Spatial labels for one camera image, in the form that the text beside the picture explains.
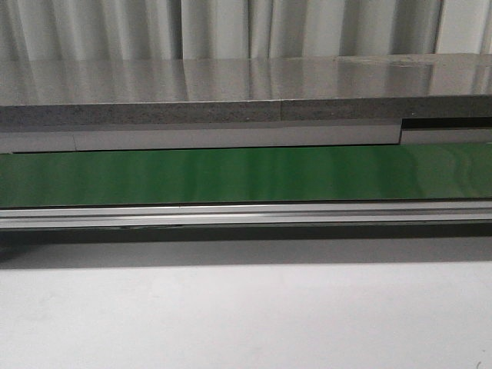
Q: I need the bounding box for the aluminium conveyor side rail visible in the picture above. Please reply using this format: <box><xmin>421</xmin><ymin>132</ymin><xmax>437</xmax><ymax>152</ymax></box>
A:
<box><xmin>1</xmin><ymin>200</ymin><xmax>491</xmax><ymax>230</ymax></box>

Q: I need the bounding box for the white pleated curtain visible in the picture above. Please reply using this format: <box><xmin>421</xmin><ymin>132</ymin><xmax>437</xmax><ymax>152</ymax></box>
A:
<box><xmin>1</xmin><ymin>1</ymin><xmax>491</xmax><ymax>61</ymax></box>

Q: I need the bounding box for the grey speckled stone counter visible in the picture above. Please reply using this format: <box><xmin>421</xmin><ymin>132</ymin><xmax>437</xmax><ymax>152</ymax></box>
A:
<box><xmin>0</xmin><ymin>53</ymin><xmax>492</xmax><ymax>154</ymax></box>

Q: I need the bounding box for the green conveyor belt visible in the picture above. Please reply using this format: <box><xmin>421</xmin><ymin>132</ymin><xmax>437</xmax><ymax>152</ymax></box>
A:
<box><xmin>1</xmin><ymin>143</ymin><xmax>491</xmax><ymax>208</ymax></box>

